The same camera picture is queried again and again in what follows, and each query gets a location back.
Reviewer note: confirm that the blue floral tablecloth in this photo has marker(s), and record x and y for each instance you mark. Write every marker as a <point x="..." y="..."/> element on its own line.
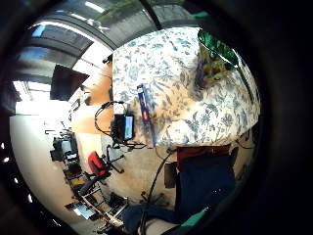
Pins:
<point x="169" y="65"/>

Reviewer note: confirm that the the person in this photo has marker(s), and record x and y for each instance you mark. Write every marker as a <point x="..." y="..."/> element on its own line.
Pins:
<point x="203" y="182"/>

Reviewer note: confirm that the thin green stem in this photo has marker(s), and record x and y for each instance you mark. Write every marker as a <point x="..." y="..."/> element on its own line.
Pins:
<point x="248" y="86"/>

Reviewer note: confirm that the glass vase with green rim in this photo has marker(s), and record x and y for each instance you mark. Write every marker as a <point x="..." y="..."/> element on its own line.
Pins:
<point x="213" y="55"/>

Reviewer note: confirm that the small black box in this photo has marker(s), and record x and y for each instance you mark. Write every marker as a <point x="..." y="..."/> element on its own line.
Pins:
<point x="170" y="175"/>

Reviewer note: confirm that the desk with black equipment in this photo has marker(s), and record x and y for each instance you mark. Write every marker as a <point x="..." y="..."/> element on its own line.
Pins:
<point x="63" y="147"/>

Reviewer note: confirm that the black device with lit screen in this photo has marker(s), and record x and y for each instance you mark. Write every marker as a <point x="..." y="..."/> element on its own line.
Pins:
<point x="124" y="128"/>

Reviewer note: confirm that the long blue packet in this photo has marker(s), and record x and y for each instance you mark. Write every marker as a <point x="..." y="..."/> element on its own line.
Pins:
<point x="145" y="107"/>

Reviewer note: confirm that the red office chair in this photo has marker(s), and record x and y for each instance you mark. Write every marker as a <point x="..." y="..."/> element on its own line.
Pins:
<point x="95" y="163"/>

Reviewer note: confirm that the black tripod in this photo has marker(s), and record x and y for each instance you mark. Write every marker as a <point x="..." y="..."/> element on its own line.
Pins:
<point x="112" y="160"/>

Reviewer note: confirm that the black wall panel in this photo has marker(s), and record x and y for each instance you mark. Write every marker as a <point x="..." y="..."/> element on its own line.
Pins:
<point x="65" y="83"/>

